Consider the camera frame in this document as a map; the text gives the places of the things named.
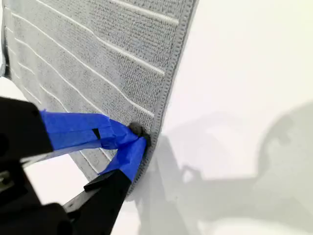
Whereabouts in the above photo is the grey striped towel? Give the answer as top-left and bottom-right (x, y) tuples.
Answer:
(1, 0), (200, 201)

